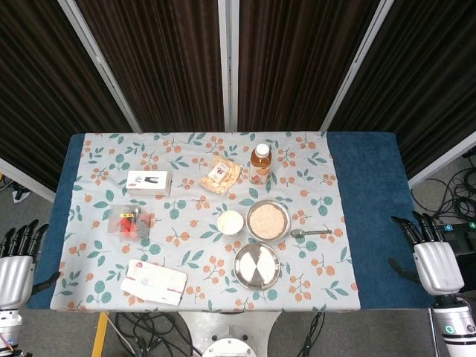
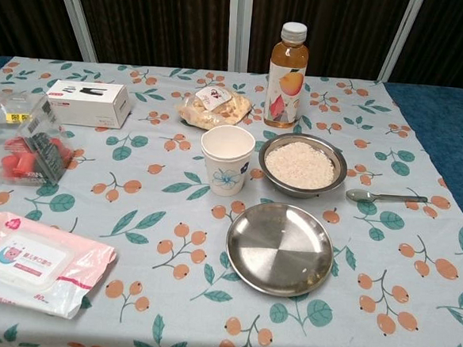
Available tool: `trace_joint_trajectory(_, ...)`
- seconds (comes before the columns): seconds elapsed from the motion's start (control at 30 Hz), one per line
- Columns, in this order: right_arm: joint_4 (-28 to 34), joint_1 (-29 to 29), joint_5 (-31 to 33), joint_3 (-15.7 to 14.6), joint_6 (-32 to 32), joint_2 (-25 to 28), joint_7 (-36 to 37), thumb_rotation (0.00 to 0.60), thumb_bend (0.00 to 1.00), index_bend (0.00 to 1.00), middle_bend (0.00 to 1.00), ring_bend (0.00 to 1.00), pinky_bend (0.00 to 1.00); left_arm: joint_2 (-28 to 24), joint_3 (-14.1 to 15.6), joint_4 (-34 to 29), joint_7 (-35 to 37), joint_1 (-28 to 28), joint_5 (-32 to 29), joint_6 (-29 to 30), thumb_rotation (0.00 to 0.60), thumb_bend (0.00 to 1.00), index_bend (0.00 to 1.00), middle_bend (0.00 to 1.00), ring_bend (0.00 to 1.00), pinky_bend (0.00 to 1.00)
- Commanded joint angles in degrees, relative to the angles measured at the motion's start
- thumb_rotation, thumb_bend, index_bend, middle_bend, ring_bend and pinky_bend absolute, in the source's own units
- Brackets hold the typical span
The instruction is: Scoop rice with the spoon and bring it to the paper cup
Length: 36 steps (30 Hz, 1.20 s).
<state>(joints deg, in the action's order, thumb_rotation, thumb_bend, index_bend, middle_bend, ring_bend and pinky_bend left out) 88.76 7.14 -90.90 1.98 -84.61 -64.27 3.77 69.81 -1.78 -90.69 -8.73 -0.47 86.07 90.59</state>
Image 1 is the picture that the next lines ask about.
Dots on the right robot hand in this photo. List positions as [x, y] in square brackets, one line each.
[435, 266]

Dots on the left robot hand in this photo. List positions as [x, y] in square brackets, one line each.
[15, 271]

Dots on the metal spoon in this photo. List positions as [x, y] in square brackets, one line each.
[310, 233]

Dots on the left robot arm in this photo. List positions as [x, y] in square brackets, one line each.
[8, 327]

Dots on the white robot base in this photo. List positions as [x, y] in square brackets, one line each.
[227, 332]

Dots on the metal bowl with grains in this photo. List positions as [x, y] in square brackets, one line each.
[268, 220]

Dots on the white paper cup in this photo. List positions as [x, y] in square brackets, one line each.
[230, 222]

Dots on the blue table cover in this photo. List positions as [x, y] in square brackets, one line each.
[375, 208]

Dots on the yellow floor tape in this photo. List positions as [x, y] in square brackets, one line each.
[99, 334]

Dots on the clear bag with red items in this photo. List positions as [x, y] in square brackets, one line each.
[130, 221]

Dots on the white tissue pack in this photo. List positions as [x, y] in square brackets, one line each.
[154, 282]

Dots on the white cardboard box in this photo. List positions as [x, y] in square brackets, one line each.
[148, 183]

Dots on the floral tablecloth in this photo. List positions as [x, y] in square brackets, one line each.
[186, 230]

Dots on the empty metal plate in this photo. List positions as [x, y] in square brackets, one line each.
[256, 266]

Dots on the orange drink bottle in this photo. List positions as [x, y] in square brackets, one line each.
[260, 165]

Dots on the snack bag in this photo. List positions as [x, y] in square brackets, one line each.
[220, 175]

